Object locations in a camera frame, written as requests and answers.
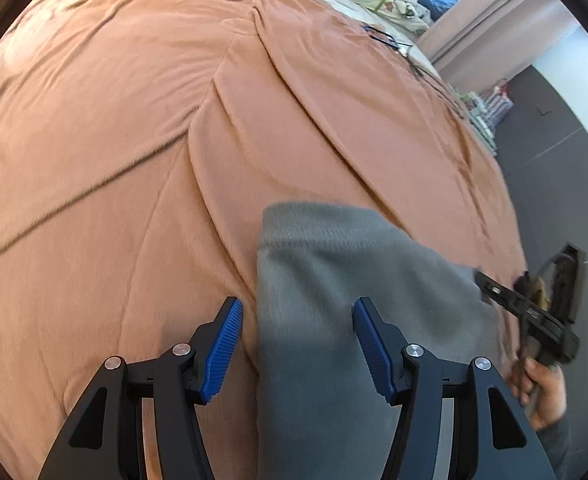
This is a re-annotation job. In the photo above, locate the orange fleece blanket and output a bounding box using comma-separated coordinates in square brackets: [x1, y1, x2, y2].
[0, 0, 530, 480]

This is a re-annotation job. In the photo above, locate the white nightstand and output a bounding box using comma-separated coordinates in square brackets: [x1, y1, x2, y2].
[455, 89, 499, 153]

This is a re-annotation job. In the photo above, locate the short thin black cable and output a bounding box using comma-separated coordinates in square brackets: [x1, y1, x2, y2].
[361, 24, 415, 56]

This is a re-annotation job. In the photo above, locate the person's right hand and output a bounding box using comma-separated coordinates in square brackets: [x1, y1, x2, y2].
[511, 355, 568, 432]

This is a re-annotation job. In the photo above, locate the grey printed T-shirt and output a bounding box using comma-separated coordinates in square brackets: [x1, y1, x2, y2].
[255, 201, 525, 480]

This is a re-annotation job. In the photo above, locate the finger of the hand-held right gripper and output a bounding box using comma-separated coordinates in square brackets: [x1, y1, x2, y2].
[474, 269, 531, 312]

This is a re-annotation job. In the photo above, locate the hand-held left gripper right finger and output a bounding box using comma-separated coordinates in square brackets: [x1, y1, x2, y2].
[352, 297, 557, 480]

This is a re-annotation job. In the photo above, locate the pink curtain beside nightstand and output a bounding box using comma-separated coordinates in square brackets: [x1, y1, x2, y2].
[416, 0, 588, 93]

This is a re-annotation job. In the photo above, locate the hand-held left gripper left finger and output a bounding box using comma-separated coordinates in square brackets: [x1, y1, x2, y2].
[38, 296, 245, 480]

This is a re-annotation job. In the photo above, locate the black white plush toy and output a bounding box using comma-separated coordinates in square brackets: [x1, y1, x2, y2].
[384, 0, 432, 28]

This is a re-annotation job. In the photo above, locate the person's right forearm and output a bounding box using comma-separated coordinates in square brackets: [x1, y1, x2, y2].
[533, 410, 576, 480]

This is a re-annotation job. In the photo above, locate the striped bag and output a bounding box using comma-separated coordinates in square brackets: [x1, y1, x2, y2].
[481, 79, 514, 128]

